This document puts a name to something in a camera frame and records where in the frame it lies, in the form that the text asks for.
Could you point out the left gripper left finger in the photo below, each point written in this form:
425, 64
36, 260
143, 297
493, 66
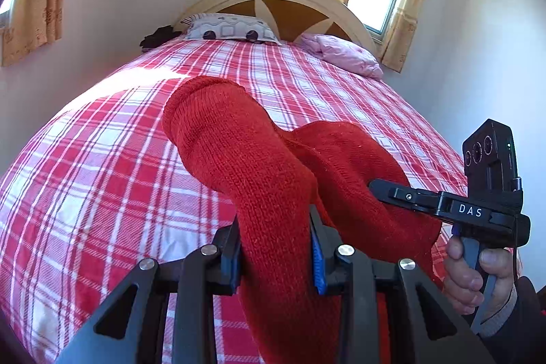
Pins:
156, 300

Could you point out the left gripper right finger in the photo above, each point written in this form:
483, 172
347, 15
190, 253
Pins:
390, 312

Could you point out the red knitted sweater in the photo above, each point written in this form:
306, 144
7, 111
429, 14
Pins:
274, 177

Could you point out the dark right sleeve forearm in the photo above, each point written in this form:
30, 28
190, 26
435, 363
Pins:
516, 334

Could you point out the right hand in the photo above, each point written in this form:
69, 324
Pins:
462, 284

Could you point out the red white plaid bedspread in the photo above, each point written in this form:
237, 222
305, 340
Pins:
100, 186

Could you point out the yellow curtain right of window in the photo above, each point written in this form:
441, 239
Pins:
400, 34

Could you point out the pink pillow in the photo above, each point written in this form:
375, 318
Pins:
341, 53

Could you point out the black cloth beside bed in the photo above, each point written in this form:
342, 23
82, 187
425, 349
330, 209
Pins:
158, 38

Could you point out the white patterned pillow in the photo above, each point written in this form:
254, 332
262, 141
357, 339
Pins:
222, 27

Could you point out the cream wooden headboard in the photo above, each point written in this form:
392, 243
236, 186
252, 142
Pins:
291, 18

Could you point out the side window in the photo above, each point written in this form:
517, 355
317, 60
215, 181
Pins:
5, 12

